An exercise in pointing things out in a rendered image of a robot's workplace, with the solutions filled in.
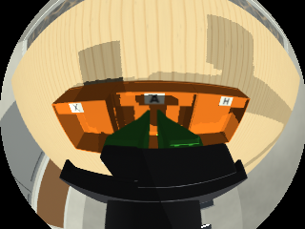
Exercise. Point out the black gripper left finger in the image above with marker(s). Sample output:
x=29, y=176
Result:
x=132, y=134

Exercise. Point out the orange bin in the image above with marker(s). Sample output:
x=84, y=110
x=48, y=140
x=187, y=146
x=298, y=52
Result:
x=88, y=114

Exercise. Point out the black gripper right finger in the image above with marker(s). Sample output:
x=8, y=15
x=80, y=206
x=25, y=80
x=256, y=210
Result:
x=174, y=135

